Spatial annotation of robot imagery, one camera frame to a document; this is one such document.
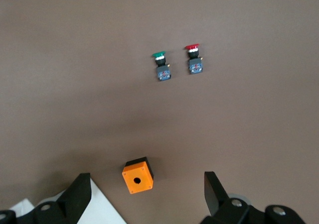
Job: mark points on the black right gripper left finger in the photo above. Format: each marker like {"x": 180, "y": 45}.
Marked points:
{"x": 72, "y": 201}

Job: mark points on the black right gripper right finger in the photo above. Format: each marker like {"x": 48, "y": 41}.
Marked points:
{"x": 219, "y": 204}

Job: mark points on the red mushroom push button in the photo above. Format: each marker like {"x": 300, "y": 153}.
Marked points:
{"x": 195, "y": 59}

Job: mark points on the green mushroom push button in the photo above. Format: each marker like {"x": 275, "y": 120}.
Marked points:
{"x": 162, "y": 67}

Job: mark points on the brown table cover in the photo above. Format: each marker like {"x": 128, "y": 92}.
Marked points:
{"x": 74, "y": 84}

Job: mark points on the orange button enclosure box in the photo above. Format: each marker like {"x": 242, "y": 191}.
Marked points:
{"x": 137, "y": 178}

